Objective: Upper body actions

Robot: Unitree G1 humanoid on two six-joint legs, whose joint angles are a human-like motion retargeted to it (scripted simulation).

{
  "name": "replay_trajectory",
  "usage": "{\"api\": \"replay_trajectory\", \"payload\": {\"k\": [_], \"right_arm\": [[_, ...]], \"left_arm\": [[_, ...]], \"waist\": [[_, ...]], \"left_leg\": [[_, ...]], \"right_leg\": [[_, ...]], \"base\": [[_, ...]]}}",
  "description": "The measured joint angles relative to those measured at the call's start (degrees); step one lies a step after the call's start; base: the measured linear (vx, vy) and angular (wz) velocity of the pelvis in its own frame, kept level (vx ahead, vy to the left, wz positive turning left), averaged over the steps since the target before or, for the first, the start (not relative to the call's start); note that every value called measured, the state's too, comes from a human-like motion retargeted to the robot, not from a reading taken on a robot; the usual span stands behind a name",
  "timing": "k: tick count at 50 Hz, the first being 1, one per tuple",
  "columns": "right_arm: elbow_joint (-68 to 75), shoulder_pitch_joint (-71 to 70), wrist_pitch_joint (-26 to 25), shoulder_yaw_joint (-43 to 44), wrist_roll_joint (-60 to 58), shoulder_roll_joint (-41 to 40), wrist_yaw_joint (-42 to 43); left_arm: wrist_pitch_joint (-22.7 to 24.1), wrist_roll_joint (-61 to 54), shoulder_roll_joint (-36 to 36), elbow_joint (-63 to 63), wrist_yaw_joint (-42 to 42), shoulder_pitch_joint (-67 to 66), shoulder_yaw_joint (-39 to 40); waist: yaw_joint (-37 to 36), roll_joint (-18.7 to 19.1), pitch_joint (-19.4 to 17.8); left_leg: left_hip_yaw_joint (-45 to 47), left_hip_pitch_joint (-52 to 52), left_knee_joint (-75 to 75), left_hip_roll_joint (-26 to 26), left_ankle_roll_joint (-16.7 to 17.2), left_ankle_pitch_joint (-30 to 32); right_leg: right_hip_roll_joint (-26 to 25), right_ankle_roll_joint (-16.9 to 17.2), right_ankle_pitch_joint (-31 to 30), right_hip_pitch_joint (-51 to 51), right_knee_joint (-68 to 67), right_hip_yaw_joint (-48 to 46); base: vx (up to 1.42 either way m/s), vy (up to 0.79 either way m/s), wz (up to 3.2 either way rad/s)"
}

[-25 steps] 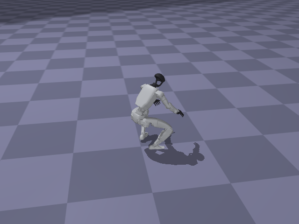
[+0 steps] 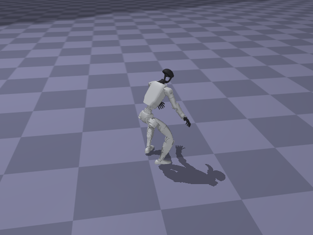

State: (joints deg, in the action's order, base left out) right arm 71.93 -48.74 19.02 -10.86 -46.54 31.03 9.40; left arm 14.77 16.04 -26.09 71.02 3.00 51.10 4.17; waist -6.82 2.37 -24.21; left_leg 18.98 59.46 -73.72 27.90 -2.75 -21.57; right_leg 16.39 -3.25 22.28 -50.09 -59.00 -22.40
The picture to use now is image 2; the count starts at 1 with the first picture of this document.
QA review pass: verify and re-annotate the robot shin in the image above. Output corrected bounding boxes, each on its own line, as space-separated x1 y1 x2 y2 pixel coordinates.
159 139 175 162
147 125 155 148

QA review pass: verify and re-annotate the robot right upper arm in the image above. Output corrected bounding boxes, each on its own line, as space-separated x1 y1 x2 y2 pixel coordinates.
164 87 177 109

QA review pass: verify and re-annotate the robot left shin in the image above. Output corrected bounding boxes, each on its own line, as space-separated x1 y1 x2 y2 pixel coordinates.
147 125 155 148

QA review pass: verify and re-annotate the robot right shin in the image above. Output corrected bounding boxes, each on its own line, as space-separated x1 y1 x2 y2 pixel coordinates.
159 139 175 162

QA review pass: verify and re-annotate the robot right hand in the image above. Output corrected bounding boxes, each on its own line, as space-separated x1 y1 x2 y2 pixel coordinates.
183 117 191 127

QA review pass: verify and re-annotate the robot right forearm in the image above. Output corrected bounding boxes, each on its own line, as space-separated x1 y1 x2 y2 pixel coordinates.
176 103 186 120

